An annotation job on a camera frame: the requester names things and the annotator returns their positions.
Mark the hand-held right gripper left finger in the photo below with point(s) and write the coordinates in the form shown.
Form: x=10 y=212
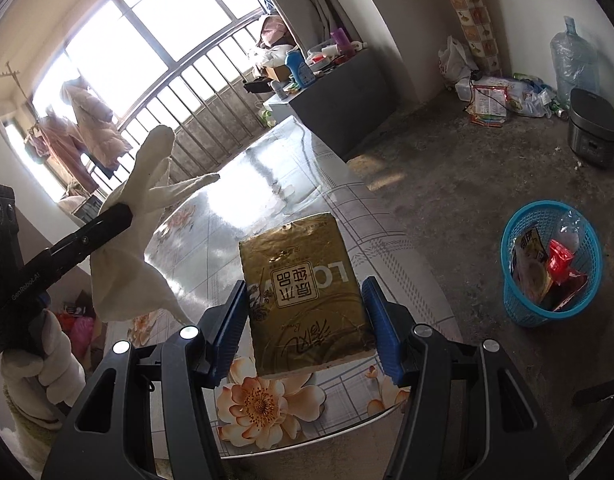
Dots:
x=232 y=330

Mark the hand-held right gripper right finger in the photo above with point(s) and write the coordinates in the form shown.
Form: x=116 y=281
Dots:
x=382 y=330

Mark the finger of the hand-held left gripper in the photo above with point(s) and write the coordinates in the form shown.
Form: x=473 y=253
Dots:
x=104 y=225
x=62 y=267

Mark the white cloth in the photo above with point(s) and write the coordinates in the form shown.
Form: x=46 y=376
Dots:
x=137 y=200

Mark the gold tissue pack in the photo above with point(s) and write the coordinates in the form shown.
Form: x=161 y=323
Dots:
x=307 y=280

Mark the blue plastic basket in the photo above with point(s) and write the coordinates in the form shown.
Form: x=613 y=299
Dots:
x=517 y=300

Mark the yellow snack packet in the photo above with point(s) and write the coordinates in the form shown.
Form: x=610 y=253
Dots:
x=529 y=255

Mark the bright red wrapper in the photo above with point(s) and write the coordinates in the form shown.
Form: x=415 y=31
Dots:
x=561 y=260

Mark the dark red wrapper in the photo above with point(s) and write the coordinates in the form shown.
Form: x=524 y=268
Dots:
x=572 y=290

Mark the clear bottle with blue label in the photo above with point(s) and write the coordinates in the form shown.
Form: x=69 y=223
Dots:
x=569 y=227

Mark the person's left forearm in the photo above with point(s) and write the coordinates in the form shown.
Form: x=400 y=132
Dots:
x=27 y=435

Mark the person's left hand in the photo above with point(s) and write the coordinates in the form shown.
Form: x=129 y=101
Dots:
x=57 y=375

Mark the black cabinet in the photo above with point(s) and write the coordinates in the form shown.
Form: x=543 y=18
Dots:
x=89 y=208

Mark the pink plastic bag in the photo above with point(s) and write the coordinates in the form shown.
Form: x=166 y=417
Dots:
x=82 y=332

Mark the dusty pink hanging garment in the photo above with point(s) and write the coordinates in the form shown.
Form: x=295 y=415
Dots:
x=62 y=150

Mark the light pink puffy jacket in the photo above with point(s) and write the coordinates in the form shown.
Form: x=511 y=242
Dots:
x=97 y=130

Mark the metal balcony railing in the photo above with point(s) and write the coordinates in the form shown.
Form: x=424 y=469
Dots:
x=212 y=85

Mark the window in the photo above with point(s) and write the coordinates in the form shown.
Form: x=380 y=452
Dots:
x=137 y=35

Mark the white and green shopping bag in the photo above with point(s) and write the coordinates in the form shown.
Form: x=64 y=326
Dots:
x=268 y=115

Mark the black flat device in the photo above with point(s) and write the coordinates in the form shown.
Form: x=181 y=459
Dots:
x=257 y=87

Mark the small white bottle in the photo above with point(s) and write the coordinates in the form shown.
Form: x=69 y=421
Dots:
x=279 y=88

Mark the cardboard box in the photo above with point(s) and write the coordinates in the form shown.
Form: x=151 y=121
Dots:
x=278 y=72

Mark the grey cabinet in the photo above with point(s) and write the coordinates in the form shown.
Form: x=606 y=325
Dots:
x=347 y=95

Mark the red-edged printed packet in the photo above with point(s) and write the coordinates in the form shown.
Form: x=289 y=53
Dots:
x=487 y=105

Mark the blue detergent bottle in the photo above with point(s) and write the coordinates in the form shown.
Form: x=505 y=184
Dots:
x=299 y=70

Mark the clear plastic box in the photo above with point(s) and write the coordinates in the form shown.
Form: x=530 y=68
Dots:
x=463 y=91

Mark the pink cloth bag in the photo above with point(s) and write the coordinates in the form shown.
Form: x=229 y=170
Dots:
x=277 y=32

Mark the white plastic bag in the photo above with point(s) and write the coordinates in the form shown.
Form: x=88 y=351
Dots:
x=454 y=60

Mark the green can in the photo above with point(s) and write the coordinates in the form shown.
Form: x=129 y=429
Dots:
x=559 y=107

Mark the white paper roll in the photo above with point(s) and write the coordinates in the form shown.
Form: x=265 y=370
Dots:
x=359 y=46

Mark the purple cup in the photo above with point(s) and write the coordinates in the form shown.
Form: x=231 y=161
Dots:
x=341 y=40

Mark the grey rice cooker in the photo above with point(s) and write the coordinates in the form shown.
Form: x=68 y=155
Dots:
x=592 y=125

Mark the grey curtain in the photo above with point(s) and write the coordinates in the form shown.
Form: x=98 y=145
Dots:
x=307 y=5

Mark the patterned rolled mat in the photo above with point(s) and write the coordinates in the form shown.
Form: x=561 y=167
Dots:
x=469 y=15

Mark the large blue water jug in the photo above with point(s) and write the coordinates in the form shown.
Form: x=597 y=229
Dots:
x=574 y=55

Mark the wall hook rack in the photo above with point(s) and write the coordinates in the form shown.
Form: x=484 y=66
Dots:
x=4 y=71

